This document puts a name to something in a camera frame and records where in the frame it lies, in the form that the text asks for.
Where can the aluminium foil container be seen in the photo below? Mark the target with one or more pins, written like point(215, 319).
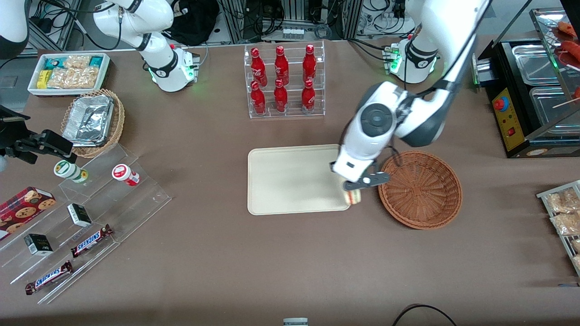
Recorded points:
point(88, 120)

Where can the white power strip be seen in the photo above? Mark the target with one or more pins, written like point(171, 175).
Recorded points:
point(293, 33)

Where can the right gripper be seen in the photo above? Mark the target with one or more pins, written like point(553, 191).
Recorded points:
point(12, 135)

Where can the triangular sandwich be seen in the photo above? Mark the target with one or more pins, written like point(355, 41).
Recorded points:
point(353, 198)

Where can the yellow snack packet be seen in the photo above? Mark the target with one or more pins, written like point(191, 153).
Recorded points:
point(43, 79)

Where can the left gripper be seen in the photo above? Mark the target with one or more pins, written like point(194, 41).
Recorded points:
point(331, 165)

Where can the glass warmer cover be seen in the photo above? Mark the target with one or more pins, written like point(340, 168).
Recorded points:
point(546, 22)

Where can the clear acrylic stepped stand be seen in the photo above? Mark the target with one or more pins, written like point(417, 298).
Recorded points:
point(136, 203)

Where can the green capped drink bottle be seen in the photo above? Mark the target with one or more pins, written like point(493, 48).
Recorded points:
point(68, 170)

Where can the Snickers chocolate bar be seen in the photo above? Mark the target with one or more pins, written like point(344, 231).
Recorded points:
point(90, 241)
point(49, 277)

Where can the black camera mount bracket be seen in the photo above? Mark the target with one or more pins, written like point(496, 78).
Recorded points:
point(20, 151)

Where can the red cola bottle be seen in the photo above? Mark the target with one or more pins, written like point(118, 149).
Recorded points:
point(309, 63)
point(280, 97)
point(281, 65)
point(257, 65)
point(258, 98)
point(308, 97)

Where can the black food warmer appliance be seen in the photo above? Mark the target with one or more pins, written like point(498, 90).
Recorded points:
point(509, 127)

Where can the light tan wicker basket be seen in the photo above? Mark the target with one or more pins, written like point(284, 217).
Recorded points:
point(119, 120)

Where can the clear bagged snack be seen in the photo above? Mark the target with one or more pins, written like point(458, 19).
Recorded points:
point(562, 201)
point(577, 262)
point(576, 245)
point(566, 224)

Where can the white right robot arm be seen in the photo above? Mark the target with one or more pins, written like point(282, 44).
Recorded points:
point(154, 45)

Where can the teal snack packet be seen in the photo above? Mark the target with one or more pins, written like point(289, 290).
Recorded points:
point(96, 61)
point(53, 62)

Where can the clear acrylic bottle rack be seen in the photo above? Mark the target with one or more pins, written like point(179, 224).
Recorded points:
point(293, 116)

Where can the red cookie box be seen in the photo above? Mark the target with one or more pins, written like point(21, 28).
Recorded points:
point(22, 210)

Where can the red capped drink bottle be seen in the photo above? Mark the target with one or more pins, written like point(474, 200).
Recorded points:
point(123, 173)

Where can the clear cracker bag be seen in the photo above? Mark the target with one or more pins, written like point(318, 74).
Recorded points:
point(77, 61)
point(72, 78)

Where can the black clamp piece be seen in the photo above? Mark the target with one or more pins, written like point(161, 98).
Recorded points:
point(11, 113)

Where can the brown round wicker basket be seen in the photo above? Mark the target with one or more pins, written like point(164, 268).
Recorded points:
point(421, 194)

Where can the grey snack display tray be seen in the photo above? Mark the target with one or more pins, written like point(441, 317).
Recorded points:
point(543, 195)

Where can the black diagonal rod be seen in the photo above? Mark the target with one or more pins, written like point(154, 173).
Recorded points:
point(512, 22)

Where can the small black carton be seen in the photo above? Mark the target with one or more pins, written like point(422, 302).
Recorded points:
point(79, 215)
point(38, 244)

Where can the red sausage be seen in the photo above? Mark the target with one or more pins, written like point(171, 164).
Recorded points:
point(572, 46)
point(567, 28)

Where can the beige rectangular tray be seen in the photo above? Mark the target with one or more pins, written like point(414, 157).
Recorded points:
point(290, 181)

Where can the black bag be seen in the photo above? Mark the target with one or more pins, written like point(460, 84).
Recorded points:
point(195, 22)

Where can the stainless steel pan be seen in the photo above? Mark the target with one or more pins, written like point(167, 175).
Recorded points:
point(534, 63)
point(546, 117)

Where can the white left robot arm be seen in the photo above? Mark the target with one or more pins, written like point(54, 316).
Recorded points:
point(453, 36)

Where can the white snack bin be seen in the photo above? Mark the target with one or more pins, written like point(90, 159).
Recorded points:
point(68, 92)

